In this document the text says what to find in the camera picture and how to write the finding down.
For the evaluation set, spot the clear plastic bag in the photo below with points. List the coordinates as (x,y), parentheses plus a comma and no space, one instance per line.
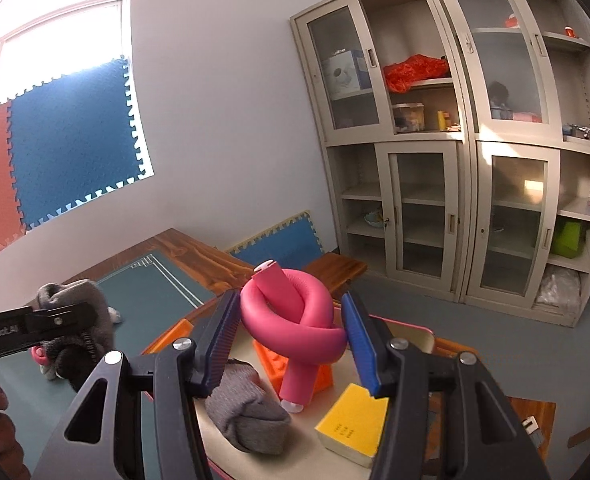
(559,290)

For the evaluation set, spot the beige tray with pink rim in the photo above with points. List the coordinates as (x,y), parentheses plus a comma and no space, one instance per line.
(302,435)

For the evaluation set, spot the small blue foam mat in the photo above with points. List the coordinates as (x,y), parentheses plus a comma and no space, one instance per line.
(280,247)

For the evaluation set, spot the small white box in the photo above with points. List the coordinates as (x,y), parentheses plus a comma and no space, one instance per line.
(531,430)

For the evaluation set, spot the clear plastic container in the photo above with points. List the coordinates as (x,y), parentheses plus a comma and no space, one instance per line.
(408,117)

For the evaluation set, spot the white cardboard box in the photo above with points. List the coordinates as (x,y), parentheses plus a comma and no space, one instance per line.
(344,74)

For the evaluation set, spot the green box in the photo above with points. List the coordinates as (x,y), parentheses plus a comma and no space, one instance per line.
(566,240)

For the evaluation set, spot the green desk mat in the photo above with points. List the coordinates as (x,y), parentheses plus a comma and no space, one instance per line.
(145,285)

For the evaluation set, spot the red plastic bag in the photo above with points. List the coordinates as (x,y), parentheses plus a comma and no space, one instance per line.
(415,71)

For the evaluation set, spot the person's left hand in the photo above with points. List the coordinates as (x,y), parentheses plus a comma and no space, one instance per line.
(4,440)

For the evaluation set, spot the yellow notepad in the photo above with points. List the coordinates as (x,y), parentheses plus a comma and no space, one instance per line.
(347,420)

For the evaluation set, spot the wooden bench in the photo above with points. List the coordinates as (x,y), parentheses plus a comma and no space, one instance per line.
(332,270)

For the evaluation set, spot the orange toy block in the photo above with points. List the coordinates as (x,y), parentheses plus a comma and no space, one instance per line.
(274,367)

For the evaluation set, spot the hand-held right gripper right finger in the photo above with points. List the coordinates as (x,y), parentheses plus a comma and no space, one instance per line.
(361,350)

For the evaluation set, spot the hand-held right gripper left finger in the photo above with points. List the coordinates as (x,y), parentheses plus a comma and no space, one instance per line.
(221,345)

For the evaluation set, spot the grey sock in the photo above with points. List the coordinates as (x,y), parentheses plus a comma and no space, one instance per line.
(75,297)
(247,410)

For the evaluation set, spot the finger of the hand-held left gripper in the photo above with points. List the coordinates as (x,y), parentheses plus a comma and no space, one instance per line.
(60,317)

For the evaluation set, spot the yellow bottle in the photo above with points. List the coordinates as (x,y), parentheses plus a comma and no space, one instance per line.
(442,121)

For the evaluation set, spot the small bowl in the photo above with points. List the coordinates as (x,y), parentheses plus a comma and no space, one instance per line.
(375,219)

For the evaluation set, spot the large blue foam mat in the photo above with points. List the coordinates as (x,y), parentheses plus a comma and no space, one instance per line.
(75,145)

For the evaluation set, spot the wooden stool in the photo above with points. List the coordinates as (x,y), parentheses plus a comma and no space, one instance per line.
(530,405)

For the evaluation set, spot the orange and white cup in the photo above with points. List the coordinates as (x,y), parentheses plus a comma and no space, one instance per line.
(569,32)
(512,21)

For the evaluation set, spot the knotted pink foam curler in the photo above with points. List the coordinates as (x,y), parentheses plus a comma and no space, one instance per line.
(275,310)

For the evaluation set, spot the small white object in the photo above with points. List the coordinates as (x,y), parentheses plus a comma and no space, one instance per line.
(115,316)

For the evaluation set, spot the dark round object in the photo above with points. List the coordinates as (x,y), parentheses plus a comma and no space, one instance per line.
(499,96)

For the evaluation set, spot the window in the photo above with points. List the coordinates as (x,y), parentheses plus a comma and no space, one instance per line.
(50,45)

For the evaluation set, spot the beige glass-door cabinet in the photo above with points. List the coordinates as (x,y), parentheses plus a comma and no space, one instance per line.
(520,220)
(420,200)

